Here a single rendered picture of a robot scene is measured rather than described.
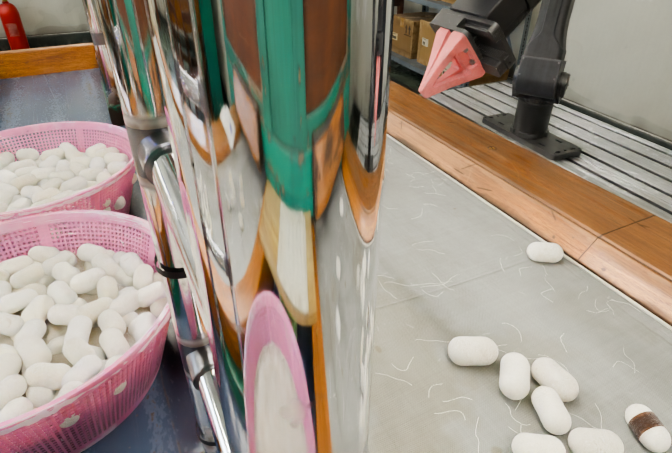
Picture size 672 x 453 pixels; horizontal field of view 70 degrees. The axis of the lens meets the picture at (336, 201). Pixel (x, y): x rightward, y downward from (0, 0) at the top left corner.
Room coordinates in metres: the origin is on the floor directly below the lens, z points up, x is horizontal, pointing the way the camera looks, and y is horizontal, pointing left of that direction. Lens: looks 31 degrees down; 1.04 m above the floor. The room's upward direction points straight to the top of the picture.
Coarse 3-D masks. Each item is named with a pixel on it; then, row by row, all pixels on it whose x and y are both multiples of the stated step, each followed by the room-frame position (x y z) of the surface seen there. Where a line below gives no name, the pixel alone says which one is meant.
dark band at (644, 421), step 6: (642, 414) 0.20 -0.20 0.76; (648, 414) 0.20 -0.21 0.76; (654, 414) 0.20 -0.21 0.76; (630, 420) 0.20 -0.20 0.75; (636, 420) 0.20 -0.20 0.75; (642, 420) 0.20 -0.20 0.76; (648, 420) 0.19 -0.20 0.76; (654, 420) 0.19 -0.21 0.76; (630, 426) 0.20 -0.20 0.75; (636, 426) 0.19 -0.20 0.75; (642, 426) 0.19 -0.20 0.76; (648, 426) 0.19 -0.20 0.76; (654, 426) 0.19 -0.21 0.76; (636, 432) 0.19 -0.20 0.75; (642, 432) 0.19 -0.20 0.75
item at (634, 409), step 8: (632, 408) 0.21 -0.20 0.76; (640, 408) 0.20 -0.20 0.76; (648, 408) 0.20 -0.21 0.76; (632, 416) 0.20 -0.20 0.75; (648, 432) 0.19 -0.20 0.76; (656, 432) 0.19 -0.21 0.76; (664, 432) 0.19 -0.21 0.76; (640, 440) 0.19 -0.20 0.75; (648, 440) 0.18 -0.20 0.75; (656, 440) 0.18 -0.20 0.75; (664, 440) 0.18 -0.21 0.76; (648, 448) 0.18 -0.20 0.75; (656, 448) 0.18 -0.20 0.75; (664, 448) 0.18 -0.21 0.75
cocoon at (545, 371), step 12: (540, 360) 0.24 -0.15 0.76; (552, 360) 0.24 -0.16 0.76; (540, 372) 0.23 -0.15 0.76; (552, 372) 0.23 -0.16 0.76; (564, 372) 0.23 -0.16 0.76; (540, 384) 0.23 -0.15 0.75; (552, 384) 0.22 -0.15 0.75; (564, 384) 0.22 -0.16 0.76; (576, 384) 0.22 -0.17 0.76; (564, 396) 0.22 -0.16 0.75; (576, 396) 0.22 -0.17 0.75
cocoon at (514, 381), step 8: (512, 352) 0.25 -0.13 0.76; (504, 360) 0.24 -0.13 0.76; (512, 360) 0.24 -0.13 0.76; (520, 360) 0.24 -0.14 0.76; (504, 368) 0.24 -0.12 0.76; (512, 368) 0.23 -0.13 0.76; (520, 368) 0.23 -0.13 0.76; (528, 368) 0.24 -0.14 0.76; (504, 376) 0.23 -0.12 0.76; (512, 376) 0.23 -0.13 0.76; (520, 376) 0.23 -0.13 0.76; (528, 376) 0.23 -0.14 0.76; (504, 384) 0.22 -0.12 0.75; (512, 384) 0.22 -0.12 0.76; (520, 384) 0.22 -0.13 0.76; (528, 384) 0.22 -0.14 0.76; (504, 392) 0.22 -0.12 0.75; (512, 392) 0.22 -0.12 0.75; (520, 392) 0.22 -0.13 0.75; (528, 392) 0.22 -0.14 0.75
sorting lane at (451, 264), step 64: (384, 192) 0.52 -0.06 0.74; (448, 192) 0.52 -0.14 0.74; (384, 256) 0.39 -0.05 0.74; (448, 256) 0.39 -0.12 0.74; (512, 256) 0.39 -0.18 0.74; (384, 320) 0.30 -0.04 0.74; (448, 320) 0.30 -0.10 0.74; (512, 320) 0.30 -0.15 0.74; (576, 320) 0.30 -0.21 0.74; (640, 320) 0.30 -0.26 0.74; (384, 384) 0.24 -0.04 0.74; (448, 384) 0.24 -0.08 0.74; (640, 384) 0.24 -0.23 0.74; (384, 448) 0.19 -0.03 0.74; (448, 448) 0.19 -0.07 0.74; (640, 448) 0.19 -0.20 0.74
